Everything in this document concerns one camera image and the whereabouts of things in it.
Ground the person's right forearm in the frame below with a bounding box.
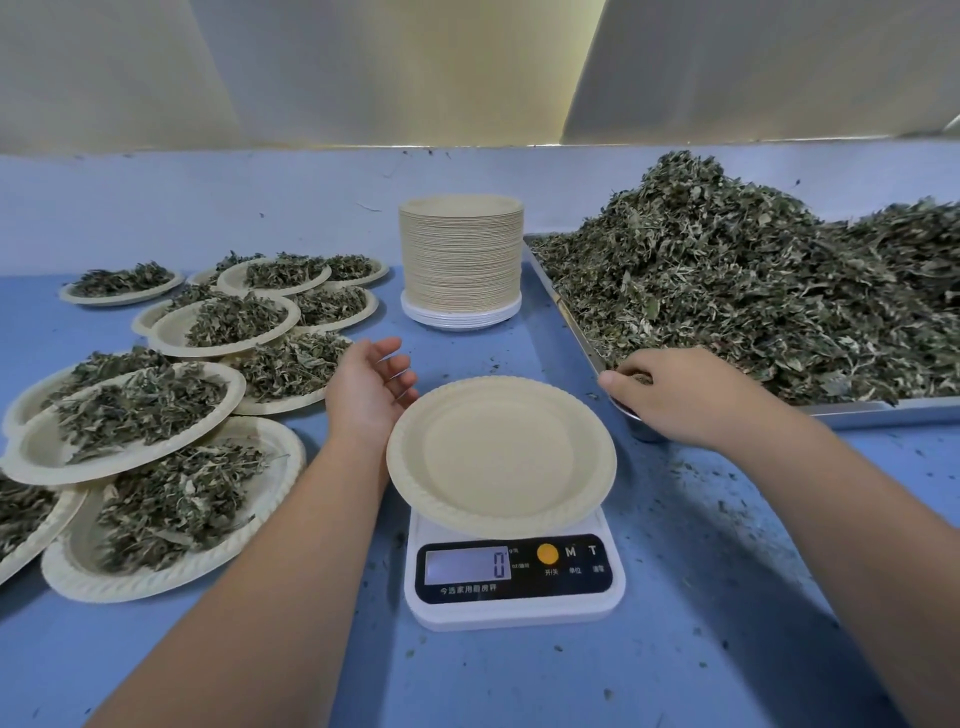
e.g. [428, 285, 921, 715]
[711, 405, 960, 728]

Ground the white digital kitchen scale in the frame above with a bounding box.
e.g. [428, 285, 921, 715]
[403, 505, 627, 633]

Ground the metal tray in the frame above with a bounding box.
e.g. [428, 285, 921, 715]
[522, 232, 960, 444]

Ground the short stack of white plates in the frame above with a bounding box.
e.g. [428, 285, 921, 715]
[399, 290, 523, 332]

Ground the person's right hand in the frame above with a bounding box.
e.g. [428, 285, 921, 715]
[597, 345, 760, 452]

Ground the group of herb-filled paper plates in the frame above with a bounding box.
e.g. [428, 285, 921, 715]
[0, 251, 392, 606]

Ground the empty beige paper plate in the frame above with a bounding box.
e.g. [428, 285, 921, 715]
[386, 375, 618, 540]

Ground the tall stack of beige plates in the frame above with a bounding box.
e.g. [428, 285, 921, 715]
[398, 194, 525, 313]

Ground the person's left hand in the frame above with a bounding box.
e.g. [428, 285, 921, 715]
[324, 336, 420, 452]

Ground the person's left forearm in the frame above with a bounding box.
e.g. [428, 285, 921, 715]
[84, 433, 393, 728]

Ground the big pile of dried herbs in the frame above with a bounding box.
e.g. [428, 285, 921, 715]
[528, 150, 960, 407]

